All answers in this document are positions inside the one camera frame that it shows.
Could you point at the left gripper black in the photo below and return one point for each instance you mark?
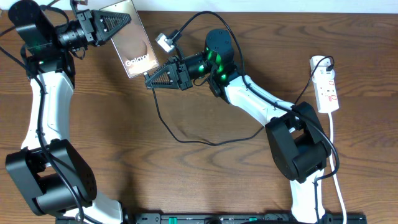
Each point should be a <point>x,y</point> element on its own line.
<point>86,20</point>

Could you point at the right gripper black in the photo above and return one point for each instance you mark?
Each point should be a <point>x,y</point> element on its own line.
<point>178,72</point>

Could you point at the Galaxy S25 Ultra smartphone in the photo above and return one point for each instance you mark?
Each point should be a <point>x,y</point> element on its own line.
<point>132,43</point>

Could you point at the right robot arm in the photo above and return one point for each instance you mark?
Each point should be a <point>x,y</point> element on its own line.
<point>296,138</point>

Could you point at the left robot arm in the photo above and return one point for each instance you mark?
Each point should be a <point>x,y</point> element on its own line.
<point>48,171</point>

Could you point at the white USB charger adapter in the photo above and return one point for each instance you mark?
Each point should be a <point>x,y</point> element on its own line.
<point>322,68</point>

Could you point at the white power strip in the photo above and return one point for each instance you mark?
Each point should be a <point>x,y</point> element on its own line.
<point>325,91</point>

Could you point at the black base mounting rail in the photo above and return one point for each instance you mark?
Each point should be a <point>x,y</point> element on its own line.
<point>231,218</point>

